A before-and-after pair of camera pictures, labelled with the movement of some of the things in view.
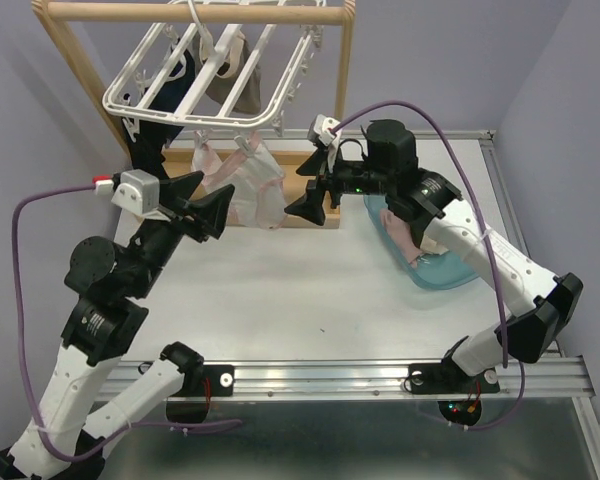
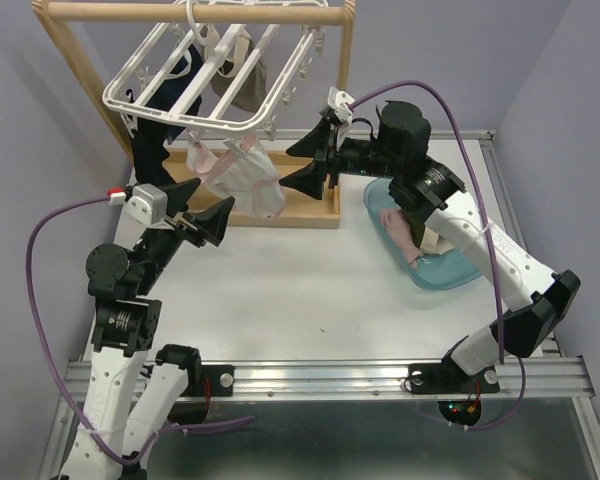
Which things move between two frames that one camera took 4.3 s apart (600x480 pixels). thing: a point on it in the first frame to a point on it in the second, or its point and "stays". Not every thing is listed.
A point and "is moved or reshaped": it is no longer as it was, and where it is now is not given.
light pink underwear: (258, 199) is moved or reshaped
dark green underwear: (429, 245) stays
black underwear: (146, 149) stays
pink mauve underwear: (402, 233) stays
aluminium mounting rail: (564, 379) stays
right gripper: (317, 164) to (314, 144)
